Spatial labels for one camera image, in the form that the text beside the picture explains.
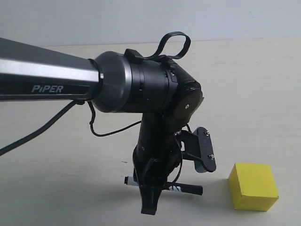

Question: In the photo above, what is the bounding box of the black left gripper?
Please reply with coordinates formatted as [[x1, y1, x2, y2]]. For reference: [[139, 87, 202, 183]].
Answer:
[[133, 117, 186, 215]]

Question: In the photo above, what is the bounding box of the black and white marker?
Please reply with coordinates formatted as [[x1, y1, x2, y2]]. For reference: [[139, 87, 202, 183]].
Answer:
[[124, 176, 203, 195]]

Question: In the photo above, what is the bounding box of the yellow cube block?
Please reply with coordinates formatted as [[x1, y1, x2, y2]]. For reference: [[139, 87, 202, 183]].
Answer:
[[228, 163, 279, 212]]

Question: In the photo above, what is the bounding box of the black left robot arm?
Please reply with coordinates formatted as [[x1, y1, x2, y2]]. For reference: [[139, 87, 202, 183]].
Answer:
[[0, 35, 204, 215]]

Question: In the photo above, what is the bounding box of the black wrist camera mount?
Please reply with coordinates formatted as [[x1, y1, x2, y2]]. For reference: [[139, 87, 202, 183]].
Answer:
[[179, 127, 216, 173]]

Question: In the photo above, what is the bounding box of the black camera cable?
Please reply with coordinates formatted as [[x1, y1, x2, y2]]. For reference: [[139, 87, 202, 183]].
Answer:
[[0, 32, 191, 189]]

